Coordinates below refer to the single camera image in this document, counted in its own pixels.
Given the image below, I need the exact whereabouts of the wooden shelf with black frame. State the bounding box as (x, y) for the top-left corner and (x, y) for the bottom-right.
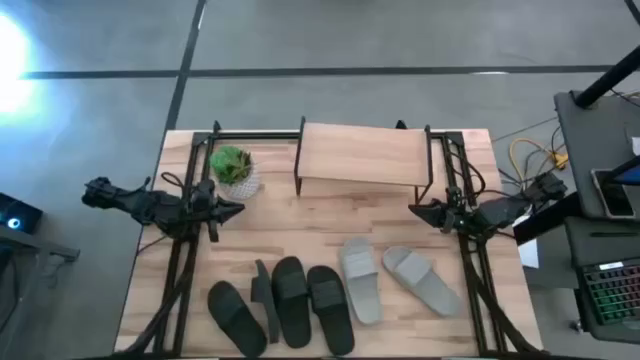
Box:
(293, 115), (436, 205)

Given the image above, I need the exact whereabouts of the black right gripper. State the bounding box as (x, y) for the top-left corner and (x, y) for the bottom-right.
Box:
(408, 196), (469, 236)

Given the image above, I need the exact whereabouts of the yellow cable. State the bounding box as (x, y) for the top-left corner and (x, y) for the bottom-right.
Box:
(508, 137), (570, 184)

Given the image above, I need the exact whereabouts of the grey side desk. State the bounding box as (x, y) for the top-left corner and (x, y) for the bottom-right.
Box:
(553, 89), (640, 221)

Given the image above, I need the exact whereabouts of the smartphone with white border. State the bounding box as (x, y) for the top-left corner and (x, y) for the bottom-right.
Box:
(590, 168), (637, 220)

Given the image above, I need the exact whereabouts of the black slide sandal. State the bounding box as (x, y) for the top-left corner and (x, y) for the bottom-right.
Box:
(206, 280), (269, 358)
(306, 264), (356, 357)
(270, 255), (313, 350)
(250, 258), (282, 345)

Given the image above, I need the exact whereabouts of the grey metal stand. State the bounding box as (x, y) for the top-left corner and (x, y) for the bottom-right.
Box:
(0, 225), (81, 264)

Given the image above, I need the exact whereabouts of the laptop with lit keyboard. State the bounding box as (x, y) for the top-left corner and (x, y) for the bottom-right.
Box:
(563, 214), (640, 346)

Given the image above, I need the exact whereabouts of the grey slide sandal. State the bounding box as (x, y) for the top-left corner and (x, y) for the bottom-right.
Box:
(381, 245), (463, 319)
(338, 236), (385, 326)

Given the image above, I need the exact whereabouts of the black stand pole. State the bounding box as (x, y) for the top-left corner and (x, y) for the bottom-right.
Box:
(573, 44), (640, 109)

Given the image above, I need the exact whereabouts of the green plant in patterned pot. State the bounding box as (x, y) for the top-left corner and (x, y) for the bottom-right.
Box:
(208, 144), (263, 202)

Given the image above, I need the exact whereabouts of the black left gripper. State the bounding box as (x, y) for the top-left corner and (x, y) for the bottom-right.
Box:
(192, 178), (247, 245)

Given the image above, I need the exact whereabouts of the white paper sheet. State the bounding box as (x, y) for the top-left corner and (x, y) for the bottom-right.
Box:
(516, 238), (541, 270)

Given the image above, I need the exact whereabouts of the black box with blue light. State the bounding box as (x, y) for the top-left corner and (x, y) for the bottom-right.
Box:
(0, 192), (44, 236)

